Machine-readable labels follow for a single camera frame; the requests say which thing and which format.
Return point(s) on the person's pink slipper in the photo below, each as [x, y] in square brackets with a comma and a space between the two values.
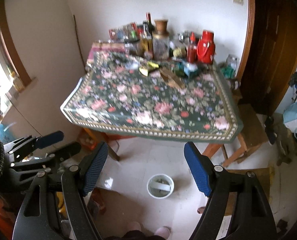
[163, 231]

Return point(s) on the flat cardboard sheet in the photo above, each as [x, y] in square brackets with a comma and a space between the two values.
[263, 180]

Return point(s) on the yellow-green twine ball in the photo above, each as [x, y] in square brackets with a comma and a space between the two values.
[179, 52]

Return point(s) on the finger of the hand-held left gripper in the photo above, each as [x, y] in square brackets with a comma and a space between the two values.
[49, 138]
[66, 151]

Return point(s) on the dark wine bottle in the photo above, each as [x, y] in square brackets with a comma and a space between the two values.
[149, 22]

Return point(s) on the yellow oil bottle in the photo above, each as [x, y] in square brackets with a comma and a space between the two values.
[146, 43]

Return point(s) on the red thermos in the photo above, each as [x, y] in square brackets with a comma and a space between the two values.
[205, 50]

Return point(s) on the black boot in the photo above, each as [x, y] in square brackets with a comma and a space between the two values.
[271, 130]

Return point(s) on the yellow wrapper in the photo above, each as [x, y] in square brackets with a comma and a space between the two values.
[148, 67]

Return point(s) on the colourful snack bag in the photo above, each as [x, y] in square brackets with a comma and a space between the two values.
[121, 32]

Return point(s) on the wooden stool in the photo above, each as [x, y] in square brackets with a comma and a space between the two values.
[251, 130]

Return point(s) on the white bowl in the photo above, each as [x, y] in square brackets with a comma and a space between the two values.
[153, 193]

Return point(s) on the glass jar lying sideways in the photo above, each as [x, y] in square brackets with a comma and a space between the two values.
[234, 84]

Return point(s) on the light blue bag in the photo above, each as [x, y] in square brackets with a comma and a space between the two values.
[292, 120]

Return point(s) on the dark-lidded glass jar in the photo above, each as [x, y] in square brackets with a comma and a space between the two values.
[132, 48]

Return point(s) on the small green can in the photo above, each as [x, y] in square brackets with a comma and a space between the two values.
[133, 34]

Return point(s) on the brown cardboard box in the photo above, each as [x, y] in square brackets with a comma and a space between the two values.
[172, 78]

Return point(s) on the wooden vase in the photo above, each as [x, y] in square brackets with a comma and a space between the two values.
[161, 26]

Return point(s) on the teal bag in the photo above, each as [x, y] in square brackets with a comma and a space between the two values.
[188, 68]

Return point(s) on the silver metal container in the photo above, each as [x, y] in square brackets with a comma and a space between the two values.
[184, 36]

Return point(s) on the dark wooden door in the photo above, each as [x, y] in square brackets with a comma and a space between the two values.
[271, 42]

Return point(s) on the red patterned cloth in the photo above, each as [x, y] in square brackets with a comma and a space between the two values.
[106, 48]

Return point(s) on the wooden window frame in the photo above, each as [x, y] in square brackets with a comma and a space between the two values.
[18, 67]

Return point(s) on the green cloth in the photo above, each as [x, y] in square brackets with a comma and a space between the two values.
[228, 72]

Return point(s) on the red sauce bottle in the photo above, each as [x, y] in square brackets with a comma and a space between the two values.
[191, 51]

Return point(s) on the glass jar with lid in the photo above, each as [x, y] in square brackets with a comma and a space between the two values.
[231, 61]

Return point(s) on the large glass jar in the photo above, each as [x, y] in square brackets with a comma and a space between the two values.
[161, 47]

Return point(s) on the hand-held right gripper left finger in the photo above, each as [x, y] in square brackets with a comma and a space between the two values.
[94, 170]

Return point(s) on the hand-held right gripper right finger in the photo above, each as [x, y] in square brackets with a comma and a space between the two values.
[197, 170]

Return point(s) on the floral tablecloth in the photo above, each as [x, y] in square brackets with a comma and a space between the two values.
[151, 105]

